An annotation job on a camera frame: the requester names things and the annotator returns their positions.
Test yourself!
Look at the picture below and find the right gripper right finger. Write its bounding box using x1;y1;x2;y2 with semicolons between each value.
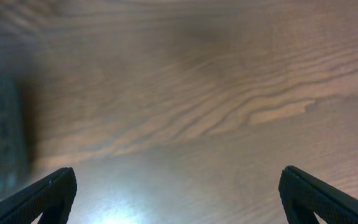
278;166;358;224

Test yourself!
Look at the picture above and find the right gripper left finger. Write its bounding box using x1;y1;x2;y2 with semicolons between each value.
0;167;77;224

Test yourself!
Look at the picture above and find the grey plastic basket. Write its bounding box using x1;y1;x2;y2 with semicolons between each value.
0;73;29;201

